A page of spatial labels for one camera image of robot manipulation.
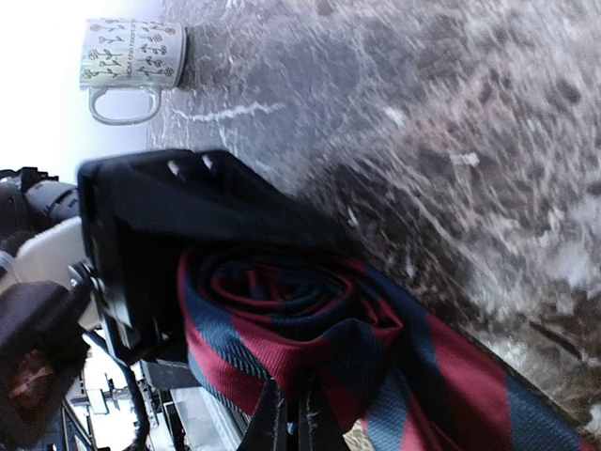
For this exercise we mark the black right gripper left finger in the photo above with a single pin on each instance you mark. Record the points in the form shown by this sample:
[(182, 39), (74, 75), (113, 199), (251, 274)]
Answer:
[(267, 430)]

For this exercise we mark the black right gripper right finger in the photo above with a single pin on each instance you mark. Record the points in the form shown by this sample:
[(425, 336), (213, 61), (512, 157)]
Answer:
[(317, 425)]

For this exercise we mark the cream floral mug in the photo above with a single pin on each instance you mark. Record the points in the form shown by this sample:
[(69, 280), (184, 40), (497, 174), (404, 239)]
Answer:
[(131, 54)]

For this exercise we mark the grey slotted cable duct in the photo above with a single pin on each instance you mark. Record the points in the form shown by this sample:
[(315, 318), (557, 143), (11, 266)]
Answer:
[(195, 419)]

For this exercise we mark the red navy striped tie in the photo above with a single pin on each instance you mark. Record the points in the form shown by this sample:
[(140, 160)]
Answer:
[(253, 315)]

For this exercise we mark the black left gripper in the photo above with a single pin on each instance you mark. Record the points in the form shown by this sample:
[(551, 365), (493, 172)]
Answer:
[(140, 211)]

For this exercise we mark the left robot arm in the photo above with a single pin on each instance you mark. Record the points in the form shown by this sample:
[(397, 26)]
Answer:
[(33, 202)]

